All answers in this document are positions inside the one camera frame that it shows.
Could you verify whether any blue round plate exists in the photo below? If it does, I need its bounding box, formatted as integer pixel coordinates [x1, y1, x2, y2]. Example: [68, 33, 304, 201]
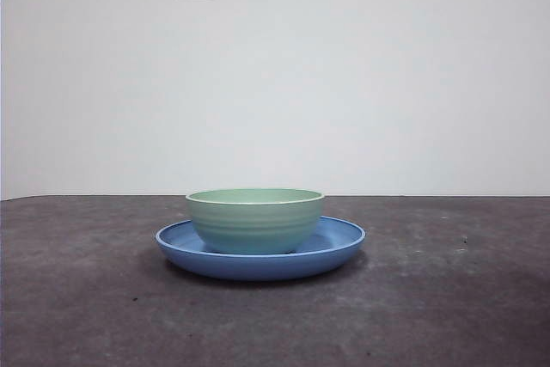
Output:
[155, 215, 367, 281]

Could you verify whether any green ribbed bowl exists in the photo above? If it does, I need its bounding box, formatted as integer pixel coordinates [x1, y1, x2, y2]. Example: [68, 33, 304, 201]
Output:
[185, 187, 326, 255]

